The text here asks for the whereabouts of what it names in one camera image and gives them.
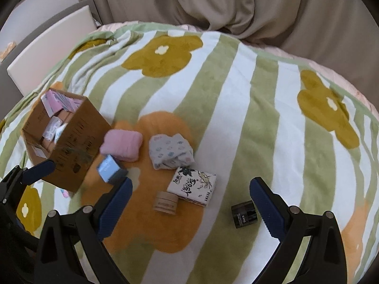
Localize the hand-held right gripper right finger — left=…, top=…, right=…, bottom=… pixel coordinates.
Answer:
left=249, top=177, right=347, bottom=284

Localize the black cosmetic jar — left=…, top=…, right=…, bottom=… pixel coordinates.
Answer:
left=231, top=200, right=259, bottom=229

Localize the pink sunburst packet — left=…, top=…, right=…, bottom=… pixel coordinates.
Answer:
left=41, top=90, right=84, bottom=118

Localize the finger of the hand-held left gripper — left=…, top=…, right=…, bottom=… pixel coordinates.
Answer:
left=0, top=159, right=56, bottom=205

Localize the white patterned sock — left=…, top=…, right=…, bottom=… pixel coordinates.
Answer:
left=148, top=134, right=194, bottom=170

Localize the brown cardboard box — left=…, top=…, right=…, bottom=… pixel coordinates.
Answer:
left=21, top=87, right=112, bottom=194

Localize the small blue box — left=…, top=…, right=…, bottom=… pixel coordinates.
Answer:
left=96, top=154, right=128, bottom=184

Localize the white and blue packet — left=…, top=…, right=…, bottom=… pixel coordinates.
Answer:
left=42, top=117, right=68, bottom=142

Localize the white headboard panel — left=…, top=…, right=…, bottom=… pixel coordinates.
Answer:
left=6, top=4, right=99, bottom=96

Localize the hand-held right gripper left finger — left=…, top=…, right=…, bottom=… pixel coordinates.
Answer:
left=34, top=177, right=134, bottom=284

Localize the white printed tissue pack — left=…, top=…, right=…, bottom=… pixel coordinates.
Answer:
left=166, top=166, right=217, bottom=208

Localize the beige cosmetic jar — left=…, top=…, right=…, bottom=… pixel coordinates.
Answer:
left=153, top=191, right=179, bottom=215

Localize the green striped floral blanket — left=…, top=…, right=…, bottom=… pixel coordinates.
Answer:
left=0, top=24, right=379, bottom=284

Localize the beige curtain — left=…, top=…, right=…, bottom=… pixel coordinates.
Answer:
left=74, top=0, right=379, bottom=66

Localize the pink towel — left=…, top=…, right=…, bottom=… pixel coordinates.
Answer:
left=100, top=129, right=143, bottom=163

